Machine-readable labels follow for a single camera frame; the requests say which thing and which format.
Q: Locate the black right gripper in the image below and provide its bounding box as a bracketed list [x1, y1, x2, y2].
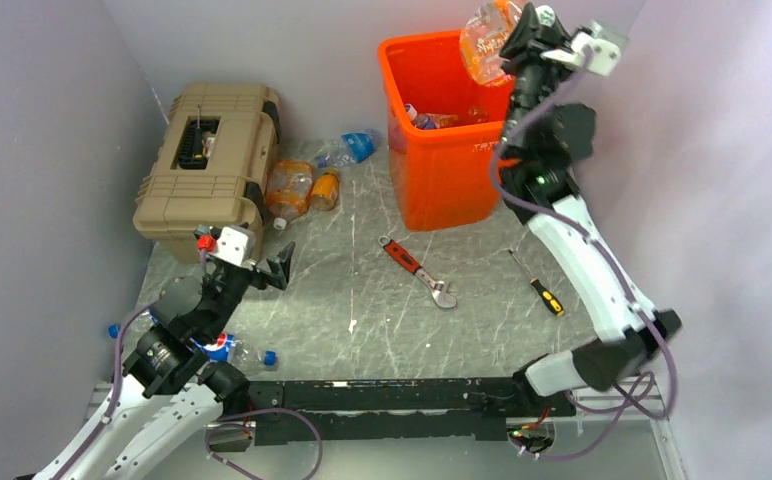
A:
[496, 4, 582, 154]

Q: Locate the crushed orange label bottle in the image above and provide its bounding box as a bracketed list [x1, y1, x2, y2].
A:
[458, 1, 527, 86]

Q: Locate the clear bottle orange label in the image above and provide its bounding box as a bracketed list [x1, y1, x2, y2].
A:
[429, 113, 460, 129]

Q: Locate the blue label crushed bottle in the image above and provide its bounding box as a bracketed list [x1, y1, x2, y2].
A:
[404, 104, 438, 130]

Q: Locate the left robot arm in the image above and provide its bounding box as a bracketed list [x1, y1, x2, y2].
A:
[33, 241, 296, 479]

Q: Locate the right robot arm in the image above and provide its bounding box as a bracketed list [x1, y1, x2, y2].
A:
[493, 4, 682, 415]

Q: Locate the orange plastic bin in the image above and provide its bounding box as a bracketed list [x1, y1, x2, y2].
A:
[377, 30, 513, 231]

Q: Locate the large orange label bottle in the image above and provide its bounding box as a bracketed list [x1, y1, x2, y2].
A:
[266, 160, 314, 231]

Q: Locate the small orange juice bottle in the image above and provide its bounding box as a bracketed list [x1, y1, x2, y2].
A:
[310, 168, 340, 211]

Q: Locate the clear bottle blue label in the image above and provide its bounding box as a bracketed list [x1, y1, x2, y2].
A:
[313, 129, 383, 169]

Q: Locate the tan plastic toolbox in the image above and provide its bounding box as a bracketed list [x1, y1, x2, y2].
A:
[133, 82, 282, 264]

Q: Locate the clear bottle blue cap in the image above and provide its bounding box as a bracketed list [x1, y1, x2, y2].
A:
[107, 311, 159, 340]

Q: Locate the red adjustable wrench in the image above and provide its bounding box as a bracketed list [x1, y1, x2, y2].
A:
[378, 235, 457, 310]

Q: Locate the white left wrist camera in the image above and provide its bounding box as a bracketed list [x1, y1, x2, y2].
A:
[196, 225, 257, 268]

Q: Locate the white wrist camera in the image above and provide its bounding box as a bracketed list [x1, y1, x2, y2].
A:
[196, 225, 257, 268]
[540, 21, 629, 77]

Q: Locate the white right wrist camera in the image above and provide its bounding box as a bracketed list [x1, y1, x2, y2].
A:
[540, 21, 629, 77]

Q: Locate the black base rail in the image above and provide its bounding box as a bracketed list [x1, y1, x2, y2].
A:
[222, 377, 576, 446]

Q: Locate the yellow handle screwdriver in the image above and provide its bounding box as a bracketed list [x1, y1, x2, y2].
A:
[508, 249, 565, 317]

